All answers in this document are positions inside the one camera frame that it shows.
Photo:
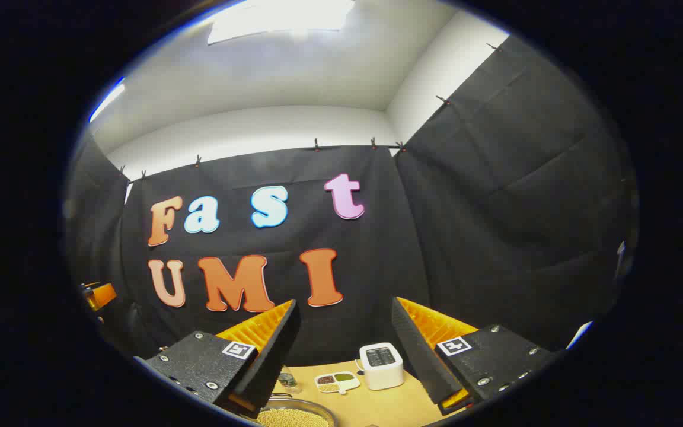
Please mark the black backdrop cloth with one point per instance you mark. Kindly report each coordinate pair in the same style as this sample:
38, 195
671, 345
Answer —
466, 237

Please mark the pile of yellow soybeans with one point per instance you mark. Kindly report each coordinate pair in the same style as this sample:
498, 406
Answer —
291, 418

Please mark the ceiling light panel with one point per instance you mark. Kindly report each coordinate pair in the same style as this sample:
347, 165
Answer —
276, 18

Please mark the white toaster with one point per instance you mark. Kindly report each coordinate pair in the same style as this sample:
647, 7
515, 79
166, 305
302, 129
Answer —
382, 370

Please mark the stainless steel pot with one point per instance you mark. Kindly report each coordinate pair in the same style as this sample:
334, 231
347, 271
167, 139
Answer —
318, 405

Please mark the clear plastic water bottle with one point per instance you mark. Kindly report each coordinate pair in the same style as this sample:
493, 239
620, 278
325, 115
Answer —
287, 379

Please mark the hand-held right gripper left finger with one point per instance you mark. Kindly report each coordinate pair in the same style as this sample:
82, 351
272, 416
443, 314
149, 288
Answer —
270, 362

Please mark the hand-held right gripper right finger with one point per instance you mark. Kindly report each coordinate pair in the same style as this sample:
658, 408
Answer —
418, 356

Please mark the white divided bean dish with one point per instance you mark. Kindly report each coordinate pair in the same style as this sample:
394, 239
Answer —
337, 382

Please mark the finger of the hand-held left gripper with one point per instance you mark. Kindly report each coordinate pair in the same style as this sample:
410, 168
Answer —
101, 295

